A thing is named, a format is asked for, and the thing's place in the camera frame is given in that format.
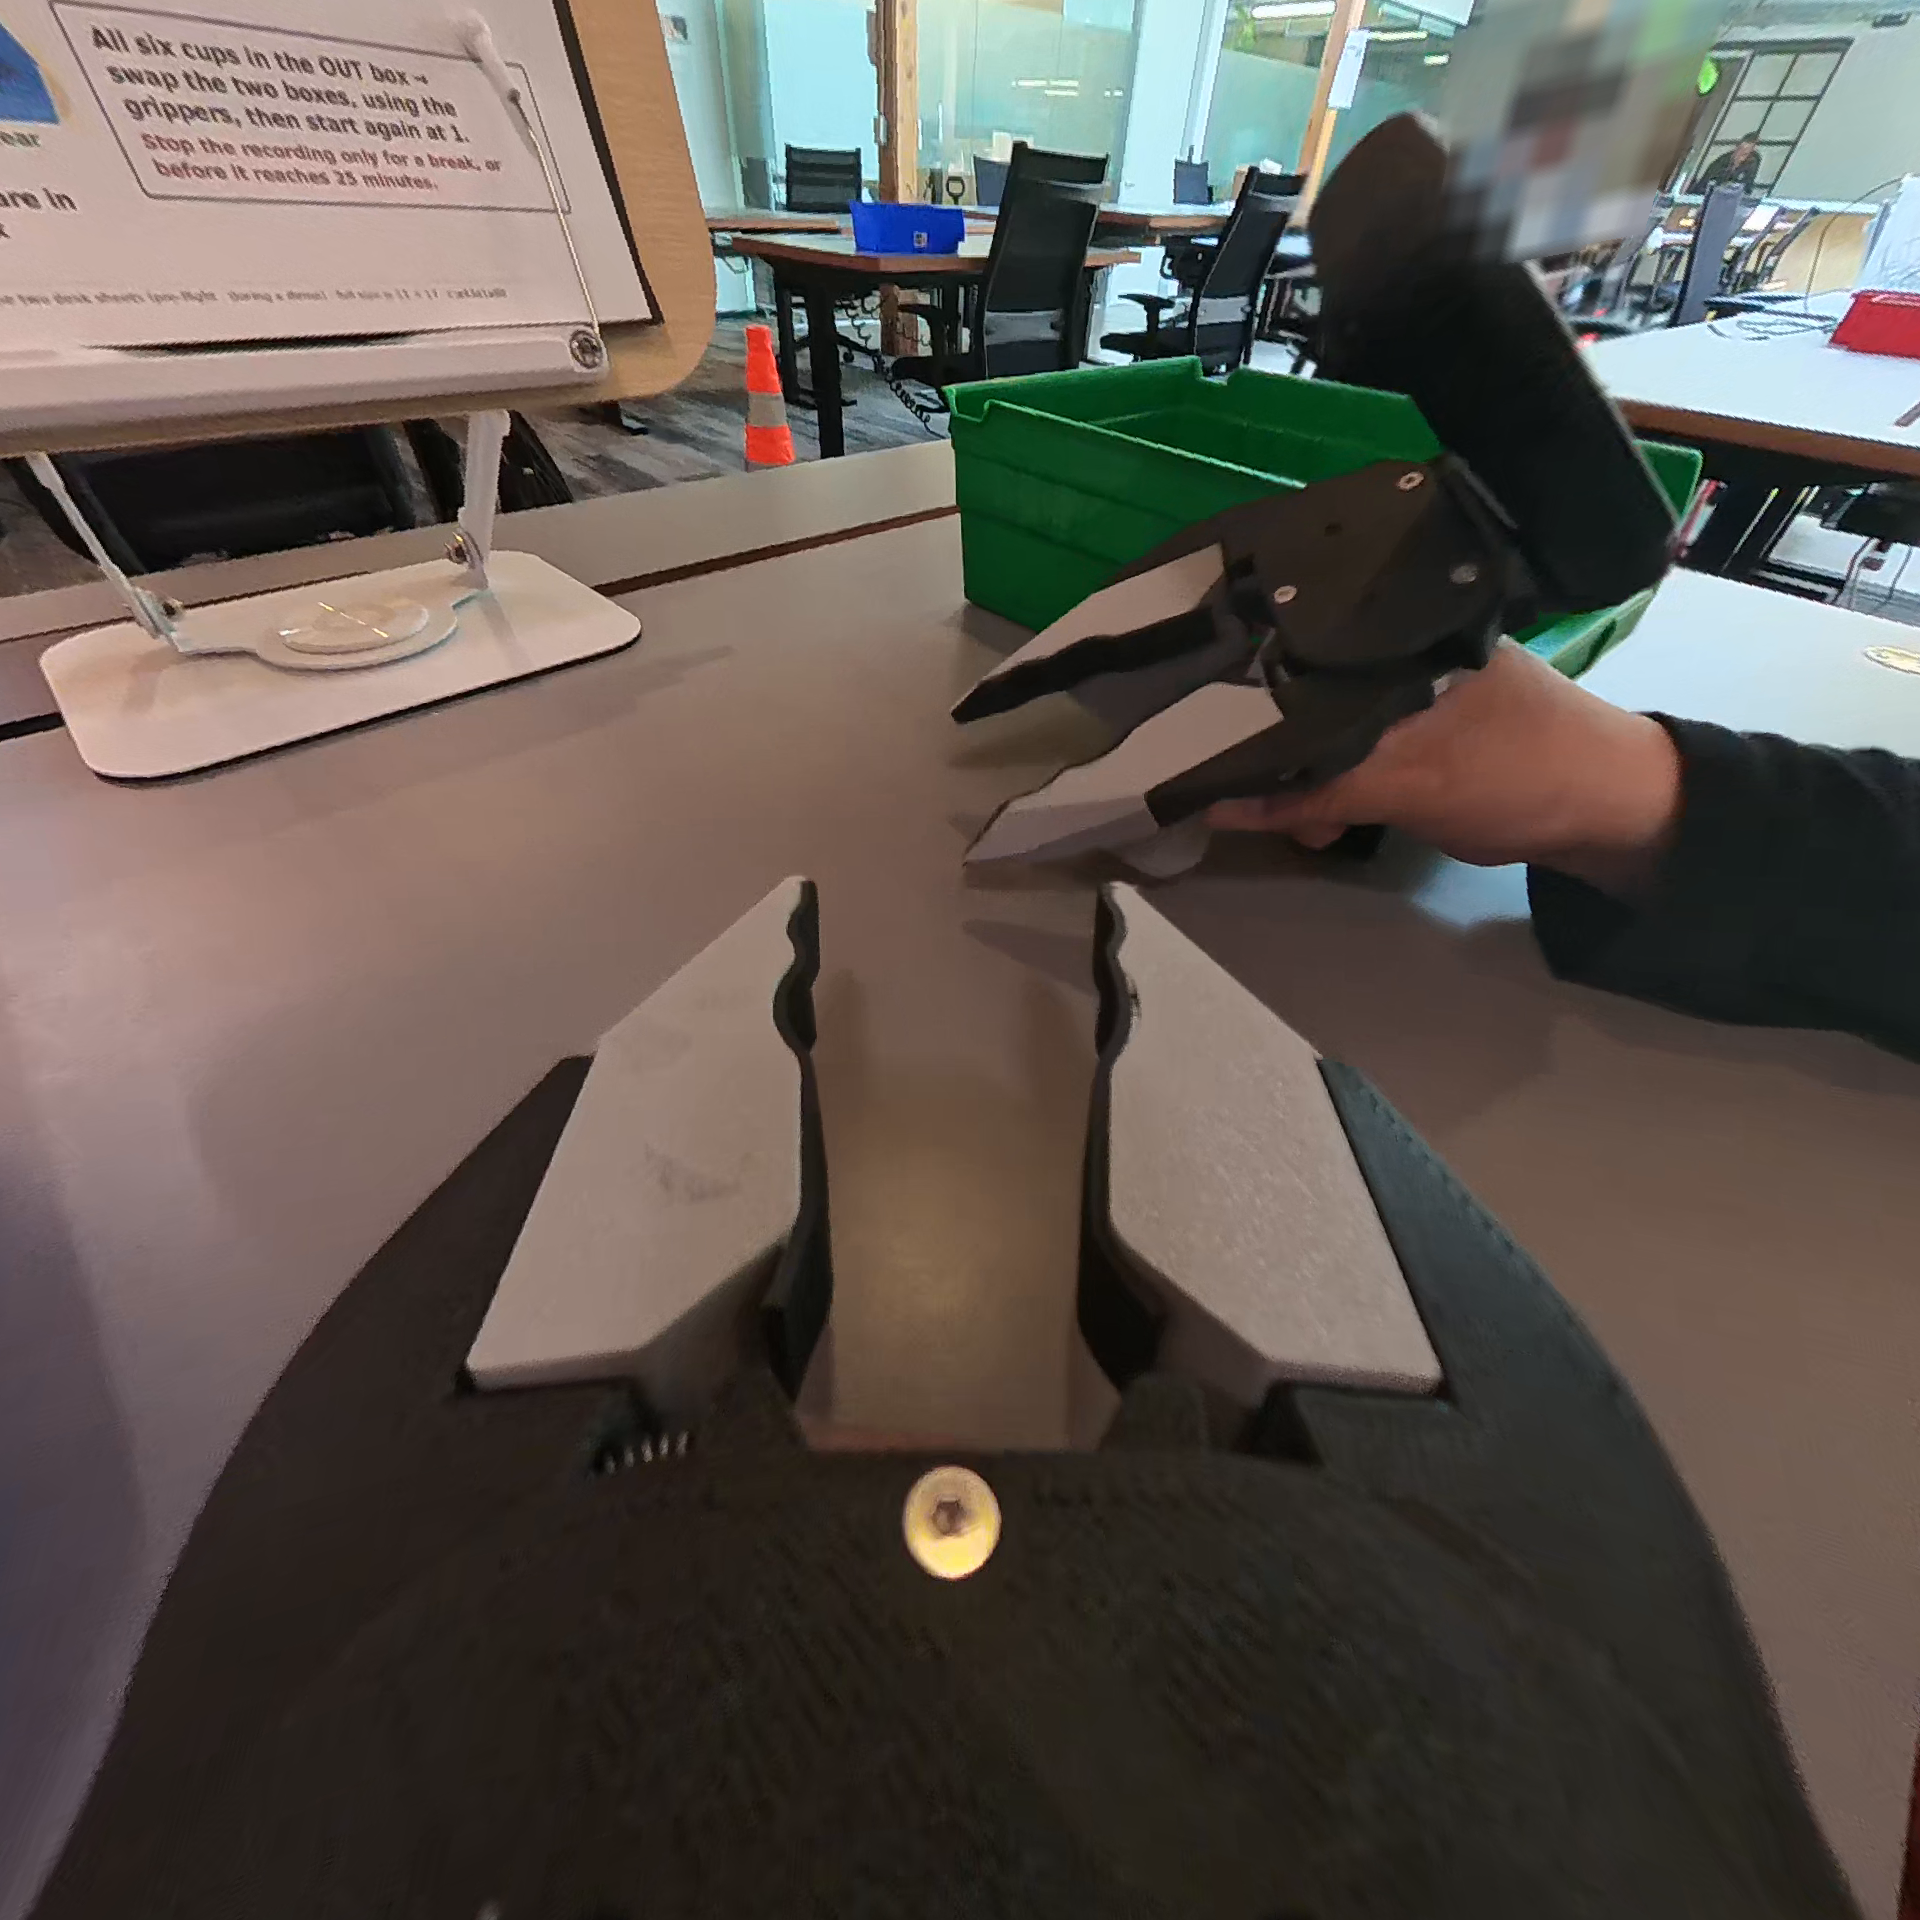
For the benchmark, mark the printed instruction sheet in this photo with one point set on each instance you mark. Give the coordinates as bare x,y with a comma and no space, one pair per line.
300,255

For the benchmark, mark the orange traffic cone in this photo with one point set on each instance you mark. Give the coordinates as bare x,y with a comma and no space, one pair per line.
771,434

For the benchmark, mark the person's right forearm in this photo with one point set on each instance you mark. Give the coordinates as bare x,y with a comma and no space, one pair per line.
1769,885

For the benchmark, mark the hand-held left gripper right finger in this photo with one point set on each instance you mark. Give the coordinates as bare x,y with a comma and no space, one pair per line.
1260,1201

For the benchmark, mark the person's right hand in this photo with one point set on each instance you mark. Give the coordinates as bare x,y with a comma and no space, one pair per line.
1529,763

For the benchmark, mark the green plastic bin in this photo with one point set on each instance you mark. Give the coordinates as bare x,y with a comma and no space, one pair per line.
1079,511

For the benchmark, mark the white office table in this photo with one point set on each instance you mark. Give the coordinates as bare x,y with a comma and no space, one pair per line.
1769,405

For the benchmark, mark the red bin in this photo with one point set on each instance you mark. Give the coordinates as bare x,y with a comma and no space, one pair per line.
1881,328

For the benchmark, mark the white sheet holder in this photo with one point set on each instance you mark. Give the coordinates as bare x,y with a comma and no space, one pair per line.
300,383

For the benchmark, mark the black office chair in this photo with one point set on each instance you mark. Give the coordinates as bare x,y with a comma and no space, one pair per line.
1224,284
1036,255

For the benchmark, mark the wooden office desk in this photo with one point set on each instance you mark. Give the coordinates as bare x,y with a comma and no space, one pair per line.
840,259

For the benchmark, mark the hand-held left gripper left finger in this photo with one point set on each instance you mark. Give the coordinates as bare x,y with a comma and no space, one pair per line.
662,1185

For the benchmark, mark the small blue bin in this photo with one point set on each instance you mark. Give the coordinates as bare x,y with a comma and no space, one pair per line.
909,229

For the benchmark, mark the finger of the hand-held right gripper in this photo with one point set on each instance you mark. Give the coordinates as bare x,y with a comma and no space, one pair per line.
1110,795
1141,616

